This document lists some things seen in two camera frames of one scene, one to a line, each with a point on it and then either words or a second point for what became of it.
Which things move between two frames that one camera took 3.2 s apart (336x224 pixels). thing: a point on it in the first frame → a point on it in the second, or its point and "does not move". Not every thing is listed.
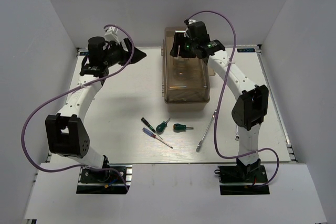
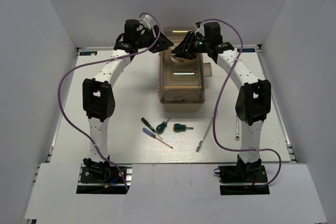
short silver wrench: x=237 y=137 does not move
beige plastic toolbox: x=185 y=80 does not move
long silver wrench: x=199 y=144 does not move
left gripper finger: x=137 y=55 → x=162 y=43
